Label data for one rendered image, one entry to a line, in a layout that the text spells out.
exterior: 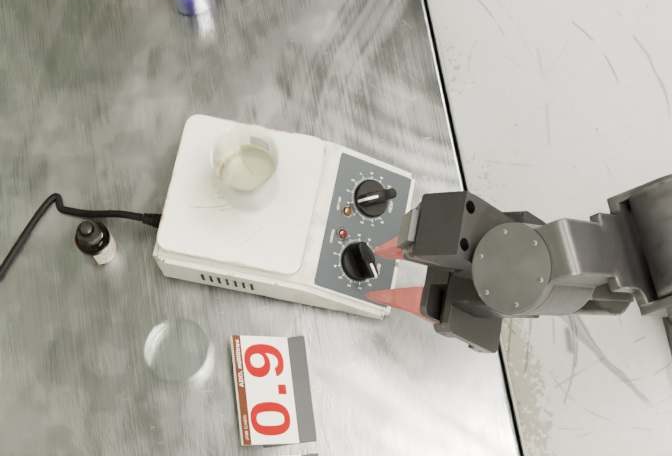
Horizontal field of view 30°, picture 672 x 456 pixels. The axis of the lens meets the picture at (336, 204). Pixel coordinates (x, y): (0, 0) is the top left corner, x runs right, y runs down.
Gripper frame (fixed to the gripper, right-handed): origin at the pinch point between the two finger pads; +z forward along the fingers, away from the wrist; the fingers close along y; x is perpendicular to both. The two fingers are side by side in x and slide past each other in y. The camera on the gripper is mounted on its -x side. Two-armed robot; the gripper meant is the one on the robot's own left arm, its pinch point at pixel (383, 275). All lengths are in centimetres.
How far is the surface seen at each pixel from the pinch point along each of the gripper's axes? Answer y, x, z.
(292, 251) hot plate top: -1.7, -1.1, 8.8
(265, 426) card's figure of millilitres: 11.6, 3.8, 12.5
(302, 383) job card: 7.3, 6.9, 12.2
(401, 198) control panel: -9.5, 8.1, 6.2
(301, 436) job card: 11.6, 7.4, 11.6
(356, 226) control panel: -5.8, 4.6, 7.5
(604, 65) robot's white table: -26.7, 20.9, -4.2
